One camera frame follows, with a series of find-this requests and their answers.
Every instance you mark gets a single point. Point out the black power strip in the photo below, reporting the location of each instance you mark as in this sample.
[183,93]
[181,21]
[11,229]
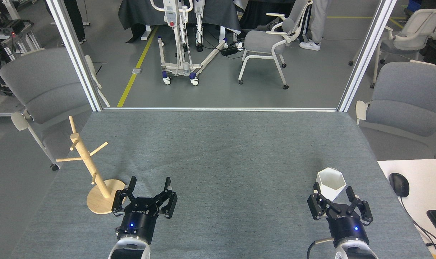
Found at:
[229,50]

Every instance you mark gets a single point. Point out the dark cloth covered table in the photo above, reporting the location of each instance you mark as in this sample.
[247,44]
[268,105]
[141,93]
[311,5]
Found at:
[138,12]

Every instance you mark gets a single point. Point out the silver table edge rail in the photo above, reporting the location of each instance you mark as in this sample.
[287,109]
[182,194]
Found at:
[221,109]

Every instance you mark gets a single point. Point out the grey chair with white frame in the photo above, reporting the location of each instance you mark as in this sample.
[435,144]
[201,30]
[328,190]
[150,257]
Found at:
[408,97]
[264,41]
[401,45]
[41,82]

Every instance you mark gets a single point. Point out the person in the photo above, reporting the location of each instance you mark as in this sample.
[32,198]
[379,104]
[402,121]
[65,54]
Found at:
[319,18]
[76,18]

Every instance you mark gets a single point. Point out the blue box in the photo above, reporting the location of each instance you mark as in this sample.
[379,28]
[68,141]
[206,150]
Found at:
[414,4]

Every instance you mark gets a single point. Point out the silver floor plate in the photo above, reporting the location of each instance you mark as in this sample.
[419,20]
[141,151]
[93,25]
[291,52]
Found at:
[137,71]

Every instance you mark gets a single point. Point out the white hexagonal cup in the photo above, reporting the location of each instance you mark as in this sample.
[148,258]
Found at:
[331,183]

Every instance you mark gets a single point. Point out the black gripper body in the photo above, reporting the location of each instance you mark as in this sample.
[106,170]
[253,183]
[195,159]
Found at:
[347,226]
[138,219]

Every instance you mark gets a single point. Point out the silver post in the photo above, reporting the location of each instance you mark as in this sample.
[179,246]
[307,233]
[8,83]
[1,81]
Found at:
[365,54]
[74,54]

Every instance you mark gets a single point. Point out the black computer mouse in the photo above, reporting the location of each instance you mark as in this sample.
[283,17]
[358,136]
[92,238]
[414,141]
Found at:
[399,184]

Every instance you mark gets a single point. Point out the white stand on wheels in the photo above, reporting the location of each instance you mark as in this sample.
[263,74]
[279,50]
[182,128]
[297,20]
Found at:
[183,68]

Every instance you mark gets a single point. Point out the white desk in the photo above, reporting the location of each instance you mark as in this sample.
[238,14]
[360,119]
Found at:
[426,180]

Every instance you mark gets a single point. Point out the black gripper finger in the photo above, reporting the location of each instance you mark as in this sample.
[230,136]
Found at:
[365,212]
[315,207]
[118,203]
[169,205]

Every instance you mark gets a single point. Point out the wooden cup rack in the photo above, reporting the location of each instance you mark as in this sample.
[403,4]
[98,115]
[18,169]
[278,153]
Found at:
[106,201]

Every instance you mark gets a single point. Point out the metal equipment rack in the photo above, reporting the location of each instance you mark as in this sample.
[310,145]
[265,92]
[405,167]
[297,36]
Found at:
[16,36]

